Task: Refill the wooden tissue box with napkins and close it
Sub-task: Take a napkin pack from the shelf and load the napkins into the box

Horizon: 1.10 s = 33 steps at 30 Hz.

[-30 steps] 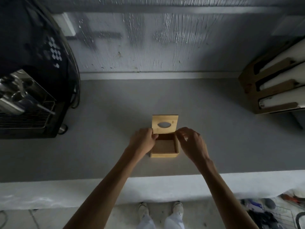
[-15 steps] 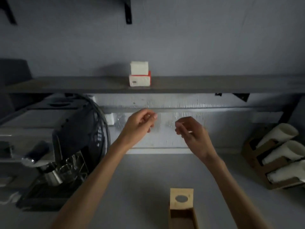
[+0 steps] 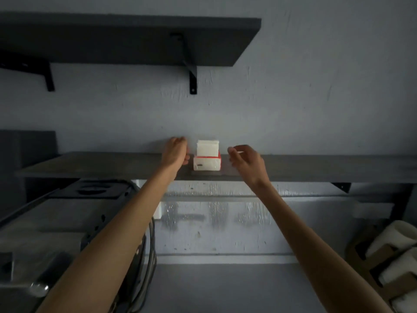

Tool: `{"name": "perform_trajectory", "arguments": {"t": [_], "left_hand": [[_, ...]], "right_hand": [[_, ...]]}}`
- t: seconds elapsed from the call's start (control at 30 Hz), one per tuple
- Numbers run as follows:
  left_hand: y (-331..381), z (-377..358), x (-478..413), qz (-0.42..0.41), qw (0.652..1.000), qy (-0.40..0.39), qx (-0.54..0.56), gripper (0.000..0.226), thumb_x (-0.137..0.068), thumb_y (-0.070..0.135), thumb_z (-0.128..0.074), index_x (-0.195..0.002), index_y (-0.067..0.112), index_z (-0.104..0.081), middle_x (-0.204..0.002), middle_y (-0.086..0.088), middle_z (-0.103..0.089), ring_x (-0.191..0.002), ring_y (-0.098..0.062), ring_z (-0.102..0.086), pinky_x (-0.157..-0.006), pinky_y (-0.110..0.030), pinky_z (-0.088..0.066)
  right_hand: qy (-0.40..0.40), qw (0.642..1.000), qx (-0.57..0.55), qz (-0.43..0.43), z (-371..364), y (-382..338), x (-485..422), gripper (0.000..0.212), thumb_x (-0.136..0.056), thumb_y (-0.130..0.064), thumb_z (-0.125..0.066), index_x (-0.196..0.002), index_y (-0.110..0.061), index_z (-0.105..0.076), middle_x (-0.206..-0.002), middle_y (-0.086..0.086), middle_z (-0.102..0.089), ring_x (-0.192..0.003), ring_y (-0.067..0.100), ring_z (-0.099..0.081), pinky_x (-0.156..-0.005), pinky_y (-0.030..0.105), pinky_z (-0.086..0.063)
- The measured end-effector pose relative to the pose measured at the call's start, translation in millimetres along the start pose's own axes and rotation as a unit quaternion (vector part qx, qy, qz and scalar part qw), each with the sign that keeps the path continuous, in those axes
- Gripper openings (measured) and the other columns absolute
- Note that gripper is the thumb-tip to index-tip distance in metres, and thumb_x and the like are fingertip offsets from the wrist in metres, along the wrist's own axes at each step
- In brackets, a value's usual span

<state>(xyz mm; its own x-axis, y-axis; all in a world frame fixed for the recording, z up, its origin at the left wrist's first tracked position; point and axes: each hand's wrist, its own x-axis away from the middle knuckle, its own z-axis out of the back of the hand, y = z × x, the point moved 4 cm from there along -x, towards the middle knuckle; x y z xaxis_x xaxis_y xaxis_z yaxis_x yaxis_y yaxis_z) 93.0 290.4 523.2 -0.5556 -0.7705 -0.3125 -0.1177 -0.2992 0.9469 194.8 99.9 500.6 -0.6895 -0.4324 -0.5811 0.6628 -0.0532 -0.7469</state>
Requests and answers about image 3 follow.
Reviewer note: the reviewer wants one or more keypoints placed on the person's right hand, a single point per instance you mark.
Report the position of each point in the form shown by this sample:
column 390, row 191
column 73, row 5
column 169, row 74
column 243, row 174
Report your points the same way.
column 249, row 166

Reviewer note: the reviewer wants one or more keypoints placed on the person's left hand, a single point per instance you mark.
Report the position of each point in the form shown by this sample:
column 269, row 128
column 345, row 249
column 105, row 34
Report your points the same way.
column 174, row 154

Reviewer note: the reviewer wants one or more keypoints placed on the person's right fingers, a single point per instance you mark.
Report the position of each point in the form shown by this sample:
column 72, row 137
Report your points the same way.
column 239, row 153

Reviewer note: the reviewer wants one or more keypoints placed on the person's left thumb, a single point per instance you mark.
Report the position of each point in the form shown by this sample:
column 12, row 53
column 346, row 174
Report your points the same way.
column 186, row 159

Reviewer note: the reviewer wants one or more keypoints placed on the person's left forearm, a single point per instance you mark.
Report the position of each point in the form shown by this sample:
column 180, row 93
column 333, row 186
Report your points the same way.
column 114, row 244

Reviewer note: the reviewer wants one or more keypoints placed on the person's right forearm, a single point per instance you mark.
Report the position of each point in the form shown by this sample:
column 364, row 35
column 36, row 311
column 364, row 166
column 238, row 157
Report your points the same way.
column 306, row 244

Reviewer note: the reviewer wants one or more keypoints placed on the white box with red trim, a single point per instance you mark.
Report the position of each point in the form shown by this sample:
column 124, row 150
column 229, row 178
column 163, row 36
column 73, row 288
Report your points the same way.
column 207, row 163

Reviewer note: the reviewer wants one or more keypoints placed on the small white box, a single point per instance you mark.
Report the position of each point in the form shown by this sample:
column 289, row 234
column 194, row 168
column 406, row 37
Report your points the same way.
column 208, row 147

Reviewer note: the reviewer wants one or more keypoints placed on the grey metal appliance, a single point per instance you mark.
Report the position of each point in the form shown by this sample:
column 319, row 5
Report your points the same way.
column 49, row 231

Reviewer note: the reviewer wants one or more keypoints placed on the brown cardboard holder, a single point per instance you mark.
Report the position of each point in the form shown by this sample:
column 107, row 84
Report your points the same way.
column 361, row 260

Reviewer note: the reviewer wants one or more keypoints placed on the white paper roll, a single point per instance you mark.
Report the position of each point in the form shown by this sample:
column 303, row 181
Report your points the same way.
column 395, row 236
column 407, row 303
column 402, row 268

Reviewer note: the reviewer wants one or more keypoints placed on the white wall socket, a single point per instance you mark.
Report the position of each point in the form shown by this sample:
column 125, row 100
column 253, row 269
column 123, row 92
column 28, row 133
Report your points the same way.
column 158, row 211

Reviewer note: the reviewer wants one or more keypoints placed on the long grey wall shelf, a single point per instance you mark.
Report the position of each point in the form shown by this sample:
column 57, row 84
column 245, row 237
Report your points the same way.
column 325, row 167

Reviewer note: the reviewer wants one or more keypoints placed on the black shelf bracket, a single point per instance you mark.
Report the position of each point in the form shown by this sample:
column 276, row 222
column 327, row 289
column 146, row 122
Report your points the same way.
column 35, row 70
column 190, row 66
column 342, row 186

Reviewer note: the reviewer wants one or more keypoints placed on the dark wall shelf board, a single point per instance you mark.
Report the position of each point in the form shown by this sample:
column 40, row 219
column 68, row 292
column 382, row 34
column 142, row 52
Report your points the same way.
column 123, row 40

